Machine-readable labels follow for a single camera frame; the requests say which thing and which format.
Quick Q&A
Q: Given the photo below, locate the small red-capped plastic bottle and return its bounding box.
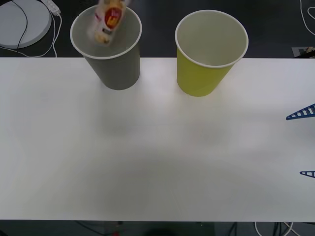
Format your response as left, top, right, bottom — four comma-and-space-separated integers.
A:
87, 0, 132, 47

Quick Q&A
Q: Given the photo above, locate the yellow-green plastic waste bin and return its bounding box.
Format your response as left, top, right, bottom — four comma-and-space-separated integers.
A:
175, 10, 249, 97

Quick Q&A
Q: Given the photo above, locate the grey plastic waste bin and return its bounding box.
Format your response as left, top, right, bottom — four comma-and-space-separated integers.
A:
69, 5, 143, 91

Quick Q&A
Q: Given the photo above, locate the white power strip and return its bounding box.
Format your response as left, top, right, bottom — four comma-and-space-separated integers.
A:
40, 0, 61, 16

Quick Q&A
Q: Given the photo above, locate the round pale grey disc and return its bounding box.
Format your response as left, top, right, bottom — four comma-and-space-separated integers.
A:
0, 0, 53, 49

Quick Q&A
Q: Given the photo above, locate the white cable under table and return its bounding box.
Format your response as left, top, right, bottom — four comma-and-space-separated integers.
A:
254, 221, 300, 236

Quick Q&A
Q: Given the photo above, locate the long white cable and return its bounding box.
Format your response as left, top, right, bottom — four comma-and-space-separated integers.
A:
299, 0, 315, 36

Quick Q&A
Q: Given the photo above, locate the white power strip cable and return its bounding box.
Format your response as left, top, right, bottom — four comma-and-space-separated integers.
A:
0, 13, 63, 59

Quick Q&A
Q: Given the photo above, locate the thin black cable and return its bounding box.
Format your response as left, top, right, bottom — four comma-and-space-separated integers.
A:
9, 0, 28, 50

